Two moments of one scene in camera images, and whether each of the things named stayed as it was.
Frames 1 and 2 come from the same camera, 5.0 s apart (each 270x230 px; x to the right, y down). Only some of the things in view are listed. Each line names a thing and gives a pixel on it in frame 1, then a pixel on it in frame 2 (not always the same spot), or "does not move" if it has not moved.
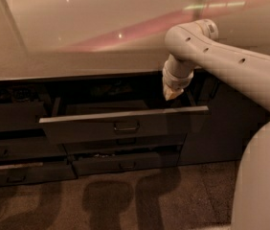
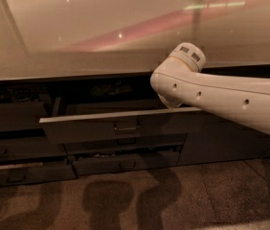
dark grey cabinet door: (223, 133) does not move
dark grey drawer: (33, 148) does not move
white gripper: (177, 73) → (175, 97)
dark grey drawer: (100, 166) does not move
